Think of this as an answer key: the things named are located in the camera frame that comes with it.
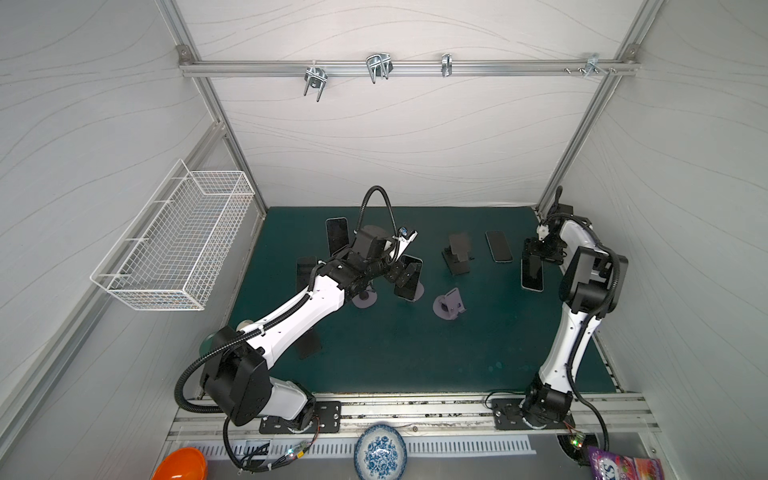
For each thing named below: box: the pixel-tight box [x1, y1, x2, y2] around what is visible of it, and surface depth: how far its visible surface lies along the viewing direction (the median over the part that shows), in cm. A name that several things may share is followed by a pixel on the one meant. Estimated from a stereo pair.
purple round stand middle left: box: [351, 285, 377, 309], surface depth 97 cm
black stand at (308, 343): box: [296, 327, 322, 359], surface depth 88 cm
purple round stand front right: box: [433, 287, 466, 320], surface depth 90 cm
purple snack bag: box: [588, 446, 665, 480], surface depth 66 cm
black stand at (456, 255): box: [441, 232, 475, 275], surface depth 99 cm
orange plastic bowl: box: [151, 447, 207, 480], surface depth 65 cm
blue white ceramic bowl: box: [353, 424, 408, 480], surface depth 69 cm
